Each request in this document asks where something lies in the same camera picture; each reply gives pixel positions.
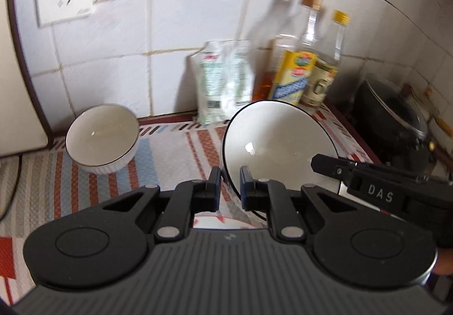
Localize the bottle with yellow blue label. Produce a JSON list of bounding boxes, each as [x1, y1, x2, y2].
[[268, 0, 323, 108]]

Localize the wooden handled utensil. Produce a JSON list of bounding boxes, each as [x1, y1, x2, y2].
[[403, 84, 453, 137]]

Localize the white board brown edge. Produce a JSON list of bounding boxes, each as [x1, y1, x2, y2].
[[0, 0, 54, 159]]

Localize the white green seasoning packet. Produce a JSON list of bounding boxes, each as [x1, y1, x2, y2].
[[221, 39, 260, 114], [188, 40, 229, 125]]

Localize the yellow cap bottle green label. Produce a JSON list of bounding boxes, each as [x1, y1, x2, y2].
[[300, 10, 351, 108]]

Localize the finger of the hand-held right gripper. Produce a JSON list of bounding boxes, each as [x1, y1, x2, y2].
[[310, 154, 359, 181]]

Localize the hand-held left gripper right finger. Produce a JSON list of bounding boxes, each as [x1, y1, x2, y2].
[[240, 165, 359, 242]]

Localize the black power cable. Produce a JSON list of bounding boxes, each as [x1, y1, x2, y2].
[[0, 155, 23, 222]]

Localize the person's right hand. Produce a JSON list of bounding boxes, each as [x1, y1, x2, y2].
[[433, 250, 453, 277]]

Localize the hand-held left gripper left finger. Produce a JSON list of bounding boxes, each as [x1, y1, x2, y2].
[[102, 166, 222, 242]]

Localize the clear bottle with amber liquid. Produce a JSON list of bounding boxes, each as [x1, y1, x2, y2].
[[252, 0, 301, 103]]

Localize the black wok with lid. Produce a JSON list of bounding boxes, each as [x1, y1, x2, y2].
[[353, 74, 437, 175]]

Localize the striped table mat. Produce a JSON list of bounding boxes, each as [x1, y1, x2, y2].
[[0, 103, 384, 307]]

